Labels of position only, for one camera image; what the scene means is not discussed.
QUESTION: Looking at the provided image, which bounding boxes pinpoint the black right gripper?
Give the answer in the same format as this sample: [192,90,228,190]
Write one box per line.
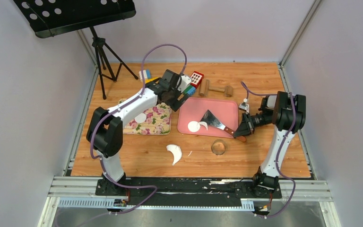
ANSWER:
[233,111,273,139]

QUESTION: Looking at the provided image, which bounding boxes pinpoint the pink rectangular tray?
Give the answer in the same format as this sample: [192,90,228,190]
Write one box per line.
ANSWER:
[177,97,239,138]

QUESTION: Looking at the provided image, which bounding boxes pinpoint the round metal cutter ring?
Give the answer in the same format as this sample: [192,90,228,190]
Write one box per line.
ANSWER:
[211,140,228,156]

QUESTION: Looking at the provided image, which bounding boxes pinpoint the wooden dough roller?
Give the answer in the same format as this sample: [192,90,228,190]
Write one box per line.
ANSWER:
[199,79,233,97]

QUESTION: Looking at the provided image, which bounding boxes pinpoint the metal dough scraper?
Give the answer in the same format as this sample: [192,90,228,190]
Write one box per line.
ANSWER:
[200,110,246,142]

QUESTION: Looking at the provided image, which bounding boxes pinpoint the white dough ball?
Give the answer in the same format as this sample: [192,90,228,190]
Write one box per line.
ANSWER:
[187,121,208,132]

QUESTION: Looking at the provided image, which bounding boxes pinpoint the white dough scrap crescent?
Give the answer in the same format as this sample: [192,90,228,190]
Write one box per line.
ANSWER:
[166,144,182,166]

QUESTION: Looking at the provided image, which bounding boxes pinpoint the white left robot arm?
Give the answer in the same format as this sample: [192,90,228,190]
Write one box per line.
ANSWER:
[86,70,191,195]

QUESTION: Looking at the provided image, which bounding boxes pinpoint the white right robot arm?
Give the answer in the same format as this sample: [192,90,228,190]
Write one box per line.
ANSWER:
[233,91,306,198]

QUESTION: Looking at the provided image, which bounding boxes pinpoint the flat white dough wrapper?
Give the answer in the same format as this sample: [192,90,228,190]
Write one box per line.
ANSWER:
[134,113,147,123]

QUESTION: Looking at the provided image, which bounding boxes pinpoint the blue green white brick stack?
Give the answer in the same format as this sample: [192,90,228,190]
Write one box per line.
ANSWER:
[183,85,196,96]

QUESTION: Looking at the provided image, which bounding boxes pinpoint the white and blue toy block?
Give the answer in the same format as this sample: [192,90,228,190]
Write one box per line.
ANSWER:
[138,70,152,82]

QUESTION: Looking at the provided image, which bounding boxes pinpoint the floral rectangular tray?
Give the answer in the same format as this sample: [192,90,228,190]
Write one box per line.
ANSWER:
[123,104,172,135]

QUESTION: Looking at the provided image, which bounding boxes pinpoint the red window toy brick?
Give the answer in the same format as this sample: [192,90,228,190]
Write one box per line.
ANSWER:
[190,71,204,89]

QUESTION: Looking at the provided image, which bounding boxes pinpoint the black tripod stand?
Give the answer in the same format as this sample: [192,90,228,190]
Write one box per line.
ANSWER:
[89,26,139,100]

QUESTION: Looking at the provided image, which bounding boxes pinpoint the black perforated stand shelf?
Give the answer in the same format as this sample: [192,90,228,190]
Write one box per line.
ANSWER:
[13,0,136,38]

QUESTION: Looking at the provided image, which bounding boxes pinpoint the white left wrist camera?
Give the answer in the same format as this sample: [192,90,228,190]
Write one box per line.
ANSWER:
[178,75,191,93]

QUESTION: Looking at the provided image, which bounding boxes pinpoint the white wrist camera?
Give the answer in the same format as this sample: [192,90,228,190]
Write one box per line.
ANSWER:
[238,98,250,114]
[178,75,191,93]

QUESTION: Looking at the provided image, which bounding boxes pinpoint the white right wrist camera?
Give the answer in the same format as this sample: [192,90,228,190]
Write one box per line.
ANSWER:
[238,98,250,114]

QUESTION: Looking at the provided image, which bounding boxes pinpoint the yellow triangular toy frame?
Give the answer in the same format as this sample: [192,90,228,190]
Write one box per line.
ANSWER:
[145,77,158,84]

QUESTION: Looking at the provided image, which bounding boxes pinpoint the white slotted cable duct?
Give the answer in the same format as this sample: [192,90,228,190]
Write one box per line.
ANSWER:
[57,198,254,211]

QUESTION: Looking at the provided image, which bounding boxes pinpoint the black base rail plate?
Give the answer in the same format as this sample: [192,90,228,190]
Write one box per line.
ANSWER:
[95,177,282,208]

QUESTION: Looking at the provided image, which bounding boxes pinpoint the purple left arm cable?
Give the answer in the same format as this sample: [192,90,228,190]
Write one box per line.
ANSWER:
[89,44,189,217]

